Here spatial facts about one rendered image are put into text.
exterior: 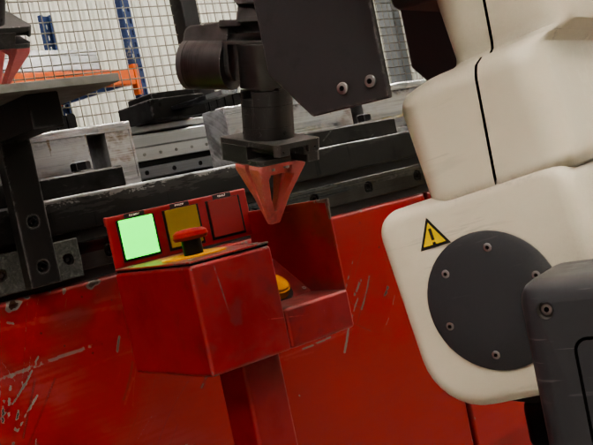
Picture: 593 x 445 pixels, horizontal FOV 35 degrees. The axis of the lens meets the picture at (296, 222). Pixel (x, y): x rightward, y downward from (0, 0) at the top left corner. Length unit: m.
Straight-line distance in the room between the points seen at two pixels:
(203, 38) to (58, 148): 0.36
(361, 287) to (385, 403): 0.19
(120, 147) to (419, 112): 0.76
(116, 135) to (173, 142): 0.38
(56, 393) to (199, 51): 0.45
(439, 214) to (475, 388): 0.13
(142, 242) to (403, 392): 0.62
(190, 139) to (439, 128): 1.12
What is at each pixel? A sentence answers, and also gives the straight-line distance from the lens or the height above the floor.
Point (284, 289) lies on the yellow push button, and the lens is 1.10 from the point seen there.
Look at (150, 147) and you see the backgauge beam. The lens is 1.75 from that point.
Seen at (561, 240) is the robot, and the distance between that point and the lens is 0.69.
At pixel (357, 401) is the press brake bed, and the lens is 1.50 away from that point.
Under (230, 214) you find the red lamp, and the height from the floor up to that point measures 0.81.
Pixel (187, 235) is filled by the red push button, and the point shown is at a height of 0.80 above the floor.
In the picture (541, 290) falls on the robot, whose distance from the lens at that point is 0.60.
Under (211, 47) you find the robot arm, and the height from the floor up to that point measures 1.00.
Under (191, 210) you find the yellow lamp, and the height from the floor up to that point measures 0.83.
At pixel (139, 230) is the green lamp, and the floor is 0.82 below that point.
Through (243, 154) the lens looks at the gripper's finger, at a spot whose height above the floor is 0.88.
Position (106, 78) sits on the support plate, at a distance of 1.12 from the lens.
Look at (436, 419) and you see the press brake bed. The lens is 1.64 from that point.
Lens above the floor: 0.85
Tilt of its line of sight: 3 degrees down
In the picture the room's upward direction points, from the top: 12 degrees counter-clockwise
